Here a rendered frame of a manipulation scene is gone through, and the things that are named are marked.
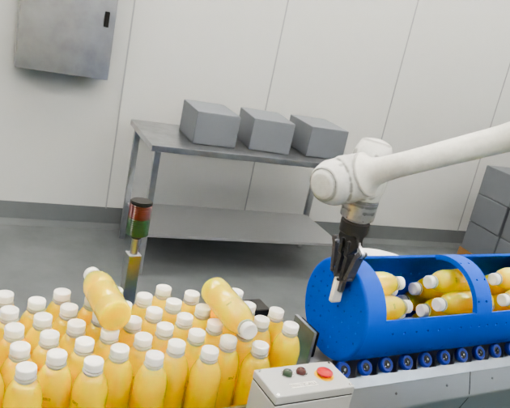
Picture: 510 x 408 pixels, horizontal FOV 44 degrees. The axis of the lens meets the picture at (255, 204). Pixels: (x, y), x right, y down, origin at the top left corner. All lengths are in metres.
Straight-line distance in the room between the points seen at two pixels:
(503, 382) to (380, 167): 1.04
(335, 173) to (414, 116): 4.46
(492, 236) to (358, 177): 4.46
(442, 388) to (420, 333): 0.27
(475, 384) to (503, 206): 3.74
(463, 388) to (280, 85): 3.50
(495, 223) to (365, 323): 4.21
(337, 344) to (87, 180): 3.44
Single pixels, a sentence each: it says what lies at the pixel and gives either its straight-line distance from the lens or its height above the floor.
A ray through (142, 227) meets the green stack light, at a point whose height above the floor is 1.19.
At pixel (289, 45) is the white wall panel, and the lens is 5.14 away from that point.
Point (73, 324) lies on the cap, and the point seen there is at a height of 1.11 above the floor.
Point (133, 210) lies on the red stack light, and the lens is 1.77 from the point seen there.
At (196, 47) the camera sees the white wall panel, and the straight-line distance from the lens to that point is 4.88.
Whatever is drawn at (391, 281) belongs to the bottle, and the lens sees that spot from 1.83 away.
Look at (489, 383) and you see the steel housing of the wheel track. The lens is 2.20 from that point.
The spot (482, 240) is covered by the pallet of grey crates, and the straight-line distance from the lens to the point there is 5.92.
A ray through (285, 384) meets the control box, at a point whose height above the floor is 1.10.
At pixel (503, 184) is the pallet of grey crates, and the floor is 0.83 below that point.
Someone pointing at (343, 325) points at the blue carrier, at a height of 1.07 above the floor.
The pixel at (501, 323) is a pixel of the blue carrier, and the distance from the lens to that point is 2.06.
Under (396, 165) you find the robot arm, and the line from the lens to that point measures 1.42.
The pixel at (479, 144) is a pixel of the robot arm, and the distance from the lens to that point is 1.46.
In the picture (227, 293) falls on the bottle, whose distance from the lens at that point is 1.52.
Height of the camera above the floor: 1.82
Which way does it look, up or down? 17 degrees down
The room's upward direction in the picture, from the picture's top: 12 degrees clockwise
